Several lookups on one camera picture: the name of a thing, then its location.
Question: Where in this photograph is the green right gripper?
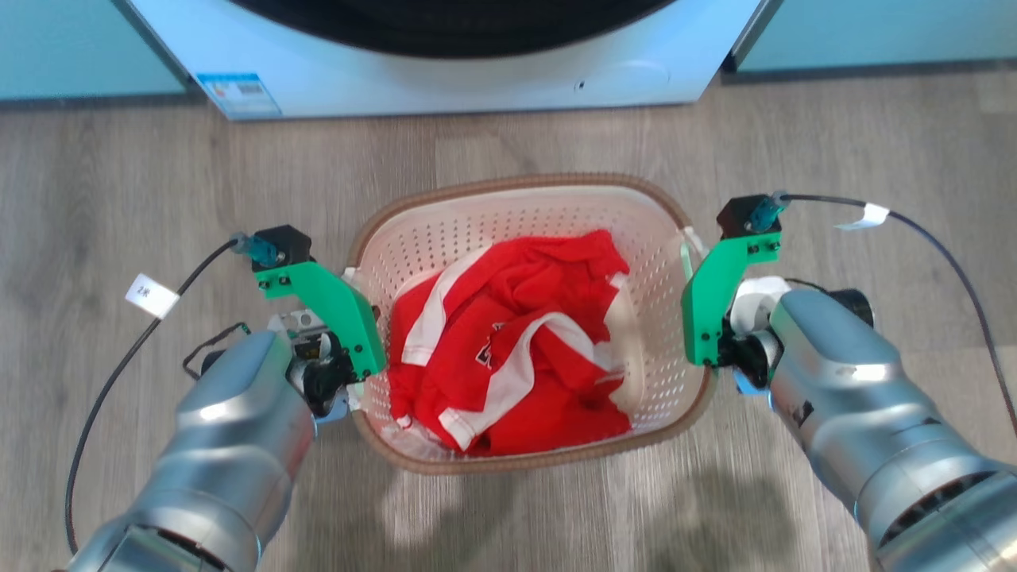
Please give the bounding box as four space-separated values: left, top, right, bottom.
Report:
680 231 792 390

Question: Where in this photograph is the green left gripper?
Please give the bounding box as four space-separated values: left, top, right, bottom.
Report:
254 260 389 420

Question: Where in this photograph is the beige perforated laundry basket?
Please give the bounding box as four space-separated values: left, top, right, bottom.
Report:
346 172 717 476

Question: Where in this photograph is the red and white garment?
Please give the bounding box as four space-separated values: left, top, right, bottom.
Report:
386 230 635 458

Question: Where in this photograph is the blue energy label sticker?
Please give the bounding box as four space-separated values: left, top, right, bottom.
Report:
195 72 284 120

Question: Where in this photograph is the white front-load washing machine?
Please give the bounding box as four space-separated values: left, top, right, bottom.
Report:
127 0 765 122

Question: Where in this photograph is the black round washer door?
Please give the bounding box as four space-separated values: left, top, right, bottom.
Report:
226 0 678 59

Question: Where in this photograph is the light blue cabinet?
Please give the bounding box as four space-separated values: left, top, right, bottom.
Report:
0 0 188 102
729 0 1017 77

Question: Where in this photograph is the short black looped cable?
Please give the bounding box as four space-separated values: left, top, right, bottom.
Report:
182 321 252 381

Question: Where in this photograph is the white blank cable tag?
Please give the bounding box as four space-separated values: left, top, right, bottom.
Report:
833 203 891 232

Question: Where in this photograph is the white printed cable tag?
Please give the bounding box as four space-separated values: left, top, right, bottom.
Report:
124 273 182 321

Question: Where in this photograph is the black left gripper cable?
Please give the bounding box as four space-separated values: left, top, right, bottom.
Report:
64 238 243 557

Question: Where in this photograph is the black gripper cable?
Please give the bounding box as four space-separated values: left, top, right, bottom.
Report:
64 238 243 557
783 193 1017 439

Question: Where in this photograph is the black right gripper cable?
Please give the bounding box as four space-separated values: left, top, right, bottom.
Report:
783 193 1017 439

